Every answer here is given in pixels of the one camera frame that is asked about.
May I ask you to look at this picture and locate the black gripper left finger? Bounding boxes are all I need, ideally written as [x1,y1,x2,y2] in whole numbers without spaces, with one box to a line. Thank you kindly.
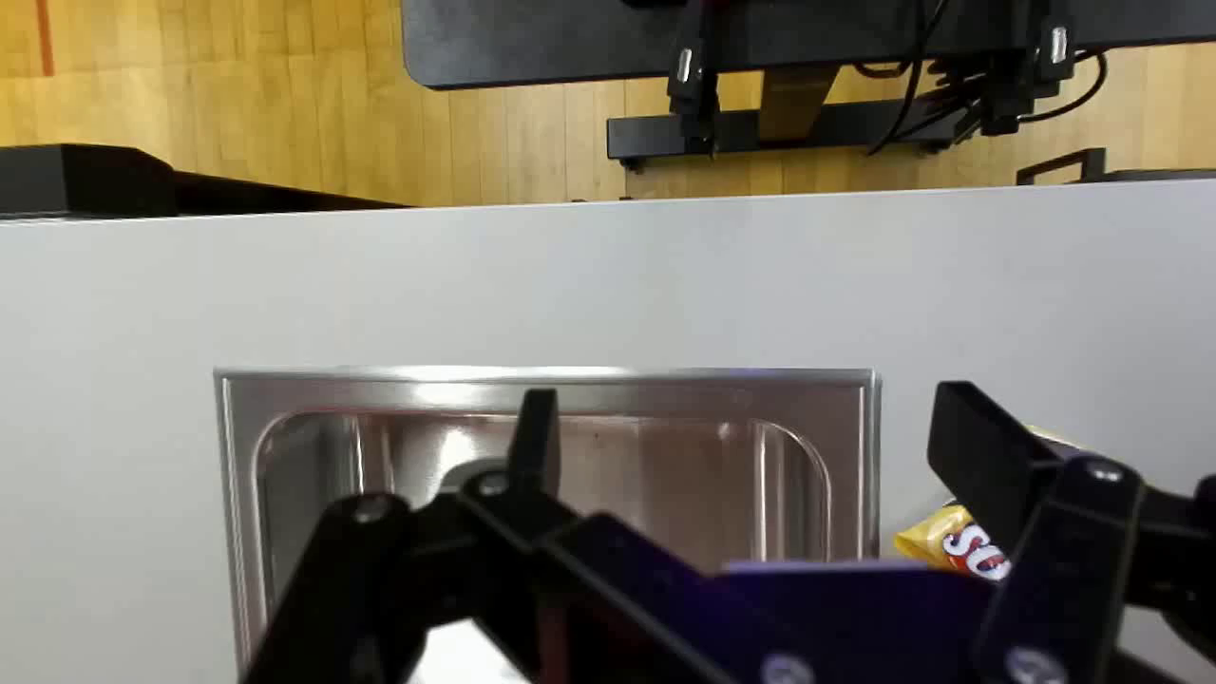
[240,389,813,684]

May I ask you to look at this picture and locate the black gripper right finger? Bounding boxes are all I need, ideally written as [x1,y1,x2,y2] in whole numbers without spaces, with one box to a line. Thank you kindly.
[929,381,1216,684]

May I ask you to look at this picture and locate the yellow snack packet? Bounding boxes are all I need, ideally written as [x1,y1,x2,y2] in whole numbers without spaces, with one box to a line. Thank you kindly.
[894,433,1088,586]

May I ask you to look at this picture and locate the stainless steel sink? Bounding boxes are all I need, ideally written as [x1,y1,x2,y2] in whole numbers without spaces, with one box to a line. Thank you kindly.
[213,365,882,674]

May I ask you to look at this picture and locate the small black bracket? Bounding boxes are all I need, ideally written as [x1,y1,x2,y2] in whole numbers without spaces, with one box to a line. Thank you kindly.
[1010,145,1109,191]

